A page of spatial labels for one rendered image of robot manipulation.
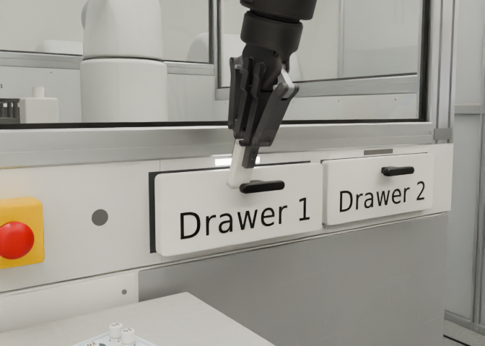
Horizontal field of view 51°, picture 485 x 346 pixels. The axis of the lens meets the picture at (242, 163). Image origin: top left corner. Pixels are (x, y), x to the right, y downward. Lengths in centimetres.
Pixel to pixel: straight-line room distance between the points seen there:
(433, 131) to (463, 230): 156
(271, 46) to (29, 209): 33
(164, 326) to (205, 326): 5
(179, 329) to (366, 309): 50
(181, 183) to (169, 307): 16
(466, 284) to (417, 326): 153
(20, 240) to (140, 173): 19
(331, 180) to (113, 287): 40
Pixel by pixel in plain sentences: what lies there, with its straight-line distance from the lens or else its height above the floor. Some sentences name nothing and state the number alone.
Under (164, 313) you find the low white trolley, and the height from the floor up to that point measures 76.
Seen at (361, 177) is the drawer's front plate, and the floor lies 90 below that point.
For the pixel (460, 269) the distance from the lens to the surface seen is 269.
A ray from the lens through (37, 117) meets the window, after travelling 67.
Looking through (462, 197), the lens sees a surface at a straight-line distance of 262.
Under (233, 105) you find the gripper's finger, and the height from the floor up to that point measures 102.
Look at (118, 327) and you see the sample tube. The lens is 52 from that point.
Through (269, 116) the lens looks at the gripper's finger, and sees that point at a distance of 64.
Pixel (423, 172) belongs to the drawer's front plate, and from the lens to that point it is 107.
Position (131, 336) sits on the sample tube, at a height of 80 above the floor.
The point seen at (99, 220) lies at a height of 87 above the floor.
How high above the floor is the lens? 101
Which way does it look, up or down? 6 degrees down
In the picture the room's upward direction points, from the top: straight up
